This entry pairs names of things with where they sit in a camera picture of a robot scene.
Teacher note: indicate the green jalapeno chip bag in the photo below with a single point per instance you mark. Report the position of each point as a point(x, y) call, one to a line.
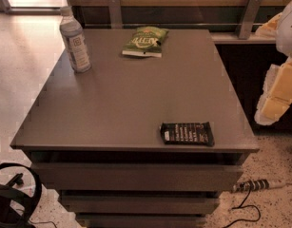
point(146, 42)

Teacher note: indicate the metal shelf bracket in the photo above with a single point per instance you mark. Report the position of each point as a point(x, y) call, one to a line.
point(115, 14)
point(244, 28)

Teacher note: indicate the clear plastic water bottle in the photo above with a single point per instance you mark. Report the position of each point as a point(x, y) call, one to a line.
point(74, 40)

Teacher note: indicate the left metal shelf bracket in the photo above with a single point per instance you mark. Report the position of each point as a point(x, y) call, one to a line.
point(115, 14)

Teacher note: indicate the right metal shelf bracket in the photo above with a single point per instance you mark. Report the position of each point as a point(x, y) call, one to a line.
point(244, 28)

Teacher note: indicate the white power strip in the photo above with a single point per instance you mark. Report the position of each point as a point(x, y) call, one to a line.
point(256, 185)

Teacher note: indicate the grey drawer cabinet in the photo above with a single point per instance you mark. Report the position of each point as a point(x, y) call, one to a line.
point(95, 137)

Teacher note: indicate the black chair base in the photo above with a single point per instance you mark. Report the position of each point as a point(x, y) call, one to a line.
point(16, 207)

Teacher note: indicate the dark chocolate rxbar wrapper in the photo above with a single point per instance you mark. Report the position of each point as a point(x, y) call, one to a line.
point(187, 133)

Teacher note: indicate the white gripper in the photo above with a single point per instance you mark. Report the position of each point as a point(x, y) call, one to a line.
point(287, 32)

